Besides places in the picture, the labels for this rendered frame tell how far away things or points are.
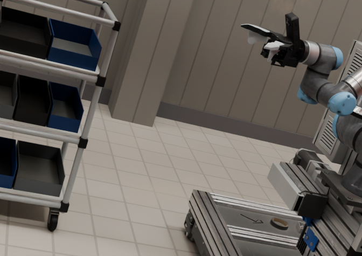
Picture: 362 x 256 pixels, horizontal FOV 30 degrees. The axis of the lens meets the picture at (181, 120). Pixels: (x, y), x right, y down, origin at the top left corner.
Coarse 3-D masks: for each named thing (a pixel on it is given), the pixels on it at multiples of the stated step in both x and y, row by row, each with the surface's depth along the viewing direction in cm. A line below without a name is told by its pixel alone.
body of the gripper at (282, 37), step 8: (272, 40) 207; (280, 40) 204; (288, 40) 206; (304, 40) 211; (304, 48) 209; (264, 56) 209; (280, 56) 207; (288, 56) 207; (296, 56) 211; (304, 56) 209; (272, 64) 206; (280, 64) 210; (288, 64) 211; (296, 64) 212
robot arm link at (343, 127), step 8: (360, 96) 232; (360, 104) 232; (352, 112) 232; (360, 112) 231; (336, 120) 238; (344, 120) 235; (352, 120) 232; (360, 120) 231; (336, 128) 238; (344, 128) 234; (352, 128) 232; (336, 136) 240; (344, 136) 234; (352, 136) 231
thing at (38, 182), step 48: (0, 0) 261; (96, 0) 309; (0, 48) 273; (48, 48) 282; (96, 48) 292; (0, 96) 295; (48, 96) 296; (96, 96) 285; (0, 144) 320; (0, 192) 293; (48, 192) 302
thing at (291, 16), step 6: (288, 18) 204; (294, 18) 202; (288, 24) 205; (294, 24) 203; (288, 30) 207; (294, 30) 204; (288, 36) 209; (294, 36) 206; (294, 42) 207; (294, 48) 208; (300, 48) 209
